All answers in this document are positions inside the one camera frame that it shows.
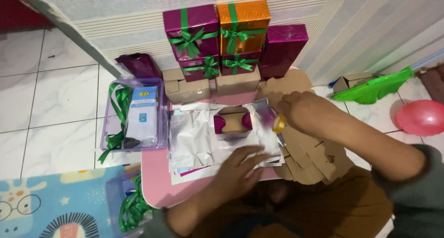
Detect small purple gift box, ribbon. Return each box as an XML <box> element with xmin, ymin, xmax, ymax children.
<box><xmin>178</xmin><ymin>56</ymin><xmax>221</xmax><ymax>83</ymax></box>
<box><xmin>220</xmin><ymin>50</ymin><xmax>263</xmax><ymax>76</ymax></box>

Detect purple gift box without ribbon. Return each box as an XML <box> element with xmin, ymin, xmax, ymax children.
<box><xmin>259</xmin><ymin>24</ymin><xmax>309</xmax><ymax>80</ymax></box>

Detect silver wrapping paper sheets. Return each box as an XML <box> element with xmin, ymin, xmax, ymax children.
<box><xmin>168</xmin><ymin>99</ymin><xmax>286</xmax><ymax>185</ymax></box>

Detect orange gift box, green ribbon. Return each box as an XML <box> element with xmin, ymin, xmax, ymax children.
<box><xmin>216</xmin><ymin>0</ymin><xmax>272</xmax><ymax>55</ymax></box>

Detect small open cardboard box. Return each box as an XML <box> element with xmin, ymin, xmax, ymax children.
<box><xmin>332</xmin><ymin>72</ymin><xmax>377</xmax><ymax>94</ymax></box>

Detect green satin ribbon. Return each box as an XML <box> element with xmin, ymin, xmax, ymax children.
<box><xmin>98</xmin><ymin>82</ymin><xmax>134</xmax><ymax>164</ymax></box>
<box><xmin>118</xmin><ymin>174</ymin><xmax>157</xmax><ymax>232</ymax></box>

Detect small half-wrapped cardboard box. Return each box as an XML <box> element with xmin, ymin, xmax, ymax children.
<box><xmin>213</xmin><ymin>106</ymin><xmax>254</xmax><ymax>140</ymax></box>

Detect plain brown cardboard box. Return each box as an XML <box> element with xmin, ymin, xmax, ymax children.
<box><xmin>215</xmin><ymin>70</ymin><xmax>261</xmax><ymax>97</ymax></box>
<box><xmin>162</xmin><ymin>68</ymin><xmax>211</xmax><ymax>105</ymax></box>

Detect clear purple plastic container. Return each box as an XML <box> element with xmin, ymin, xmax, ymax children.
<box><xmin>105</xmin><ymin>168</ymin><xmax>157</xmax><ymax>238</ymax></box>
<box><xmin>100</xmin><ymin>77</ymin><xmax>170</xmax><ymax>153</ymax></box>

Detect green plastic broom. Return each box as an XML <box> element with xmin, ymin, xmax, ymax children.
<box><xmin>331</xmin><ymin>49</ymin><xmax>444</xmax><ymax>105</ymax></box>

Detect pink balloon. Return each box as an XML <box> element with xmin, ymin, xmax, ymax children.
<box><xmin>396</xmin><ymin>99</ymin><xmax>444</xmax><ymax>137</ymax></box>

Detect large purple gift box, ribbon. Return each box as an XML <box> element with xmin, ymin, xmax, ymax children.
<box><xmin>163</xmin><ymin>4</ymin><xmax>220</xmax><ymax>62</ymax></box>

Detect person's right hand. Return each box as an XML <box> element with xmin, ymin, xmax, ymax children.
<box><xmin>276</xmin><ymin>90</ymin><xmax>336</xmax><ymax>137</ymax></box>

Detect purple wrapping paper roll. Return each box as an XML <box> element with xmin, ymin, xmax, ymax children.
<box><xmin>115</xmin><ymin>53</ymin><xmax>163</xmax><ymax>80</ymax></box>

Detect brown doormat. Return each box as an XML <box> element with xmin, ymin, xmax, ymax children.
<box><xmin>418</xmin><ymin>64</ymin><xmax>444</xmax><ymax>105</ymax></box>

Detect blue animal print play mat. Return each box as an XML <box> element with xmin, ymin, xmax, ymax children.
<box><xmin>0</xmin><ymin>163</ymin><xmax>141</xmax><ymax>238</ymax></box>

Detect person's brown trousers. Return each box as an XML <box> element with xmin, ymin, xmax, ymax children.
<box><xmin>193</xmin><ymin>165</ymin><xmax>395</xmax><ymax>238</ymax></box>

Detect yellow tape roll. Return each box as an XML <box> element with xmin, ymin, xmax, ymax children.
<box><xmin>272</xmin><ymin>115</ymin><xmax>287</xmax><ymax>133</ymax></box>

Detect pile of flat cardboard blanks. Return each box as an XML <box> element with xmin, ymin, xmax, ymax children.
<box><xmin>256</xmin><ymin>68</ymin><xmax>355</xmax><ymax>185</ymax></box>

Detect white and blue packet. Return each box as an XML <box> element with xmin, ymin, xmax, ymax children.
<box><xmin>124</xmin><ymin>86</ymin><xmax>159</xmax><ymax>149</ymax></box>

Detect person's left hand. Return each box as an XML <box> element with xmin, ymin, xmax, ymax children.
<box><xmin>214</xmin><ymin>144</ymin><xmax>272</xmax><ymax>200</ymax></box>

